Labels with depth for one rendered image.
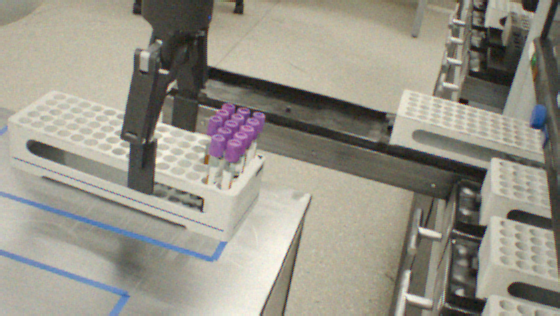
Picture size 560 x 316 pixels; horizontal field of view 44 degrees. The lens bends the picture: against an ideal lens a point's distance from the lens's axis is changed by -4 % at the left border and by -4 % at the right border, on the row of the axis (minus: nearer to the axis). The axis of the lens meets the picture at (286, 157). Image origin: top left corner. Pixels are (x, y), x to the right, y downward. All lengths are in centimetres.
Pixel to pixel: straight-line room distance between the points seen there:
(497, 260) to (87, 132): 49
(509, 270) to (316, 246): 144
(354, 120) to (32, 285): 61
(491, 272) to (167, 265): 35
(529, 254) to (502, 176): 18
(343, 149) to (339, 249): 116
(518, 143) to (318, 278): 111
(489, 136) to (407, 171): 13
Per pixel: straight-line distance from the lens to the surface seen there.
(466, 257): 89
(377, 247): 227
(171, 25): 74
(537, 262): 85
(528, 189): 98
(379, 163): 108
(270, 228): 84
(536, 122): 88
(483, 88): 145
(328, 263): 215
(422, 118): 108
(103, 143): 84
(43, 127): 87
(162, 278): 75
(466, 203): 99
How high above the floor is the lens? 131
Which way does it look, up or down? 30 degrees down
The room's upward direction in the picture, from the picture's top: 11 degrees clockwise
